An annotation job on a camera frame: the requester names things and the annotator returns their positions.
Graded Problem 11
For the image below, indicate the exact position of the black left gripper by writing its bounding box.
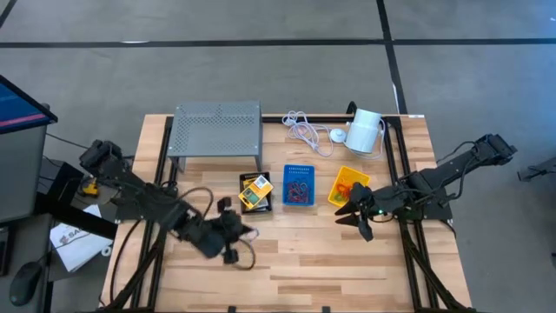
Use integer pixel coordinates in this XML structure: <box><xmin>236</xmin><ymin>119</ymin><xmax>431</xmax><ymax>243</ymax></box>
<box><xmin>189</xmin><ymin>196</ymin><xmax>255</xmax><ymax>265</ymax></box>

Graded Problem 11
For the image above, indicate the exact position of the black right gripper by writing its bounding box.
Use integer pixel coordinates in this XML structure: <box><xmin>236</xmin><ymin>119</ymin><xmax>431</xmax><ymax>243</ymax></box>
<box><xmin>334</xmin><ymin>182</ymin><xmax>407</xmax><ymax>243</ymax></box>

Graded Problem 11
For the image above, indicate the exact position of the black plastic basket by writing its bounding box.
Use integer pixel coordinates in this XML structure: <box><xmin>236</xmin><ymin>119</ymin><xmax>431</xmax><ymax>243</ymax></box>
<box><xmin>238</xmin><ymin>171</ymin><xmax>274</xmax><ymax>215</ymax></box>

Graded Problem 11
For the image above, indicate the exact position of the yellow plastic basket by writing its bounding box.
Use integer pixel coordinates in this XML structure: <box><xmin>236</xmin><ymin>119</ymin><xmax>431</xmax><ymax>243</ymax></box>
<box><xmin>328</xmin><ymin>165</ymin><xmax>372</xmax><ymax>208</ymax></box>

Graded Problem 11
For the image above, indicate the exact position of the blue plastic basket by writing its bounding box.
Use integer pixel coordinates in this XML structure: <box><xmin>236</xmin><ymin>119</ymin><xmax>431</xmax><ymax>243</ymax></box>
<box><xmin>281</xmin><ymin>163</ymin><xmax>316</xmax><ymax>207</ymax></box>

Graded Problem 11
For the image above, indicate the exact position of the grey perforated metal shelf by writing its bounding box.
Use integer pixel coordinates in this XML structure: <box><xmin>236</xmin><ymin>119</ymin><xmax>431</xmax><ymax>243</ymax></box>
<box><xmin>167</xmin><ymin>102</ymin><xmax>264</xmax><ymax>174</ymax></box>

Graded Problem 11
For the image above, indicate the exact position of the yellow black tool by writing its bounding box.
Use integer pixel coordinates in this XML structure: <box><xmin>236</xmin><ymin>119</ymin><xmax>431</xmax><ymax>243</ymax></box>
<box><xmin>81</xmin><ymin>177</ymin><xmax>102</xmax><ymax>197</ymax></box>

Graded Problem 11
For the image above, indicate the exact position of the white printed paper sheet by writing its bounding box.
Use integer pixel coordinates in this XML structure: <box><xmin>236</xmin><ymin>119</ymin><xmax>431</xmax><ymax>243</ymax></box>
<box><xmin>49</xmin><ymin>203</ymin><xmax>115</xmax><ymax>274</ymax></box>

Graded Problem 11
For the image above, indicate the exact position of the black monitor stand beam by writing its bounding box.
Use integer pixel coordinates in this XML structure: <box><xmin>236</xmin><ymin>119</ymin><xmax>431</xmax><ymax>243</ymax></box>
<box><xmin>33</xmin><ymin>190</ymin><xmax>119</xmax><ymax>241</ymax></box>

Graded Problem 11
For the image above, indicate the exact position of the black computer mouse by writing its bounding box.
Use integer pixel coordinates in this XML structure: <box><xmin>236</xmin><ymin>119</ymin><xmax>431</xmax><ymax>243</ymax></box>
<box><xmin>8</xmin><ymin>260</ymin><xmax>44</xmax><ymax>308</ymax></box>

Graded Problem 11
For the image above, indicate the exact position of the computer monitor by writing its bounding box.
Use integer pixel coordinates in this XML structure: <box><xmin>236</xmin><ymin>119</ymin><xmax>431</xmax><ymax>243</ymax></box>
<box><xmin>0</xmin><ymin>73</ymin><xmax>59</xmax><ymax>225</ymax></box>

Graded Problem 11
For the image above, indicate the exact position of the white power cable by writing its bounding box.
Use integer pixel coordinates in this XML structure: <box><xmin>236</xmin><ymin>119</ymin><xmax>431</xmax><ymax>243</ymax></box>
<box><xmin>281</xmin><ymin>110</ymin><xmax>387</xmax><ymax>160</ymax></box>

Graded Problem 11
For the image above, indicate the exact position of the black aluminium table frame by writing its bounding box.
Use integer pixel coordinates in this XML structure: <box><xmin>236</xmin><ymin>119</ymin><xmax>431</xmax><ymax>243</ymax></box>
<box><xmin>99</xmin><ymin>113</ymin><xmax>474</xmax><ymax>313</ymax></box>

